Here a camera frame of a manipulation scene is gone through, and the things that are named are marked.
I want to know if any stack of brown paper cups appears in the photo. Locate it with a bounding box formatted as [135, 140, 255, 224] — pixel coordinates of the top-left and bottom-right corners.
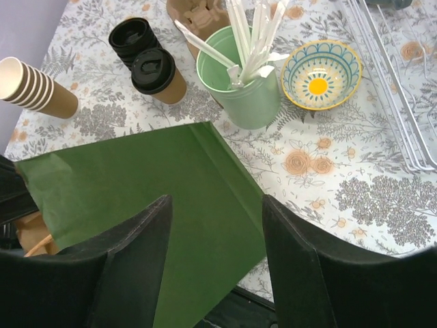
[1, 57, 81, 120]

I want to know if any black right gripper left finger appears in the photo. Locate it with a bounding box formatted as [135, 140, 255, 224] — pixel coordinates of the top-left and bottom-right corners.
[1, 195, 173, 327]

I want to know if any blue yellow patterned bowl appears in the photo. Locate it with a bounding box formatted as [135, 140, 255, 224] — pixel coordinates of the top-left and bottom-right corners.
[280, 40, 362, 111]

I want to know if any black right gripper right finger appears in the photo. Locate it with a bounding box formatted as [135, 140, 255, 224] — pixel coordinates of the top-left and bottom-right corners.
[262, 195, 436, 327]

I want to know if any stack of black lids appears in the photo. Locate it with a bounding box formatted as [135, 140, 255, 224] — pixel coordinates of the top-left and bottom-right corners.
[109, 17, 162, 70]

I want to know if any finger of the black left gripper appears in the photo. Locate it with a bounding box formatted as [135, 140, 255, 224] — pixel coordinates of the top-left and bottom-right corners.
[1, 155, 38, 226]

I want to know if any paper wrapped straw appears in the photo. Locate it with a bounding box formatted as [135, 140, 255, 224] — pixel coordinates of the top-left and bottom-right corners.
[238, 52, 289, 85]
[249, 1, 289, 58]
[226, 0, 251, 68]
[174, 20, 237, 68]

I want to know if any brown paper coffee cup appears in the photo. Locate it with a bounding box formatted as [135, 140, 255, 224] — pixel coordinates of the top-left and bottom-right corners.
[152, 68, 187, 105]

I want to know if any green paper bag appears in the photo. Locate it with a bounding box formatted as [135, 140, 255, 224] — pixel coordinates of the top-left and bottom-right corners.
[16, 122, 266, 327]

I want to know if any white wire dish rack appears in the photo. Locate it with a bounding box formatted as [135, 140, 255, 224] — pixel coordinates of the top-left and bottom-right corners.
[339, 1, 436, 173]

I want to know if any brown cardboard cup carrier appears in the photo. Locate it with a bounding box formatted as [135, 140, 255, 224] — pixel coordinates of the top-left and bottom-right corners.
[167, 0, 230, 40]

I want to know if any green straw holder cup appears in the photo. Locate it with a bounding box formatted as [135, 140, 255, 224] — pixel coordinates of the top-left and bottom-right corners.
[195, 25, 283, 131]

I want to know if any floral tablecloth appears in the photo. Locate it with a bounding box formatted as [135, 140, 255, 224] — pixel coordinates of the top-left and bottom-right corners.
[3, 0, 437, 301]

